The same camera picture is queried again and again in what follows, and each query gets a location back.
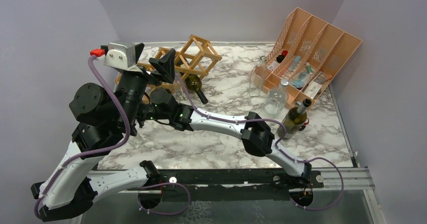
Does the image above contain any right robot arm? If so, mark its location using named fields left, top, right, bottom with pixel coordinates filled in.
left=136, top=89, right=312, bottom=188

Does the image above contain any green wine bottle far right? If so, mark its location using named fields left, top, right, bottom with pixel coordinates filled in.
left=277, top=98, right=312, bottom=139

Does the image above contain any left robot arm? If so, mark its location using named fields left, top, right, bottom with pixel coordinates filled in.
left=31, top=42, right=176, bottom=222

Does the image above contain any red black small bottle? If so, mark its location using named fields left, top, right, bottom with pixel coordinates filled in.
left=276, top=50, right=288, bottom=63

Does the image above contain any peach plastic file organizer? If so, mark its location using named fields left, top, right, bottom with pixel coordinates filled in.
left=262, top=8, right=362, bottom=109

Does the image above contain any wooden wine rack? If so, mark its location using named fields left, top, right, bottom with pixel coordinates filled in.
left=132, top=35, right=222, bottom=93

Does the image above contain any clear bottle silver cap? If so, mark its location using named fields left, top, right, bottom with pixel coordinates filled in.
left=263, top=79, right=289, bottom=117

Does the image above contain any blue tape dispenser pack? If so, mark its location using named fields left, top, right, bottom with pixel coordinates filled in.
left=290, top=70, right=311, bottom=90

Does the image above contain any light blue pen case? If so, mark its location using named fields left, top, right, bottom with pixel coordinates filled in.
left=288, top=55, right=301, bottom=72

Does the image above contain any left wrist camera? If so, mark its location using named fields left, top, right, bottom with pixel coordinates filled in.
left=103, top=41, right=136, bottom=70

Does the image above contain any green wine bottle silver neck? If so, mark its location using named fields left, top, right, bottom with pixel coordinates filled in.
left=184, top=74, right=208, bottom=105

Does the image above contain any green white glue tube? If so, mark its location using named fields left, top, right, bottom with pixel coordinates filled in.
left=306, top=62, right=313, bottom=75

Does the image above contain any clear square glass bottle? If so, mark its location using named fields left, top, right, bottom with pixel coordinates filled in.
left=248, top=56, right=268, bottom=97

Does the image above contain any white card package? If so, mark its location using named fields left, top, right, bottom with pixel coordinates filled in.
left=304, top=81, right=322, bottom=99

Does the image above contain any red white small box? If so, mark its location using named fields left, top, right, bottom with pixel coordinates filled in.
left=267, top=60, right=280, bottom=71

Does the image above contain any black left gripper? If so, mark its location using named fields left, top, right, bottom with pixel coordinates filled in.
left=117, top=43, right=177, bottom=126

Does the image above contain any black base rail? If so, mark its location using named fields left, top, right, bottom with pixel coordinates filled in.
left=137, top=168, right=324, bottom=204

